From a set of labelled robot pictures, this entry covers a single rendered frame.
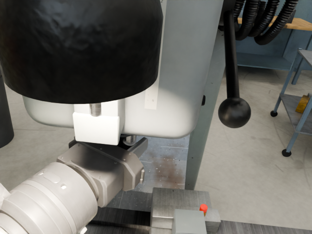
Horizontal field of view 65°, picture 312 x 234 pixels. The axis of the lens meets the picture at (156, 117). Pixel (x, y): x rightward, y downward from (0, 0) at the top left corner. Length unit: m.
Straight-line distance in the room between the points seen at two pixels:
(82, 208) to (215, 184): 1.85
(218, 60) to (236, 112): 0.50
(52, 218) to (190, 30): 0.22
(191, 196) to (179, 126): 0.42
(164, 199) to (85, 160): 0.35
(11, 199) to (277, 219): 1.93
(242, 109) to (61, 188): 0.20
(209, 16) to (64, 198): 0.23
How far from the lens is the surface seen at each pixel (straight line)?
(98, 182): 0.32
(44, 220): 0.28
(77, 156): 0.35
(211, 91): 0.76
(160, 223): 0.58
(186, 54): 0.22
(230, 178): 2.20
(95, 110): 0.21
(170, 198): 0.65
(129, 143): 0.37
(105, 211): 0.71
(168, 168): 0.81
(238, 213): 1.99
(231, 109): 0.23
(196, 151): 0.89
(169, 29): 0.22
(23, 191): 0.29
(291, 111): 2.84
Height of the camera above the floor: 1.49
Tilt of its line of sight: 33 degrees down
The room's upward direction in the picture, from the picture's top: 6 degrees clockwise
